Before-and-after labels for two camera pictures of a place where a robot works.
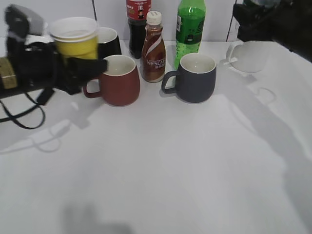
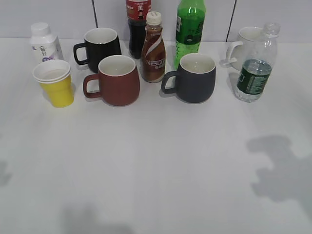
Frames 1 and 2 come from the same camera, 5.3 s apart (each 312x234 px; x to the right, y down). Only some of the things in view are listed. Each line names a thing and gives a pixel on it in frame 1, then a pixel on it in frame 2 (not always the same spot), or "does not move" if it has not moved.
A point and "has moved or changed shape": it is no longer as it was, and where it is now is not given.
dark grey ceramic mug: [195, 79] does not move
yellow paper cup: [75, 37] has moved or changed shape
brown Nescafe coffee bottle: [153, 55] does not move
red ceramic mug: [120, 86] does not move
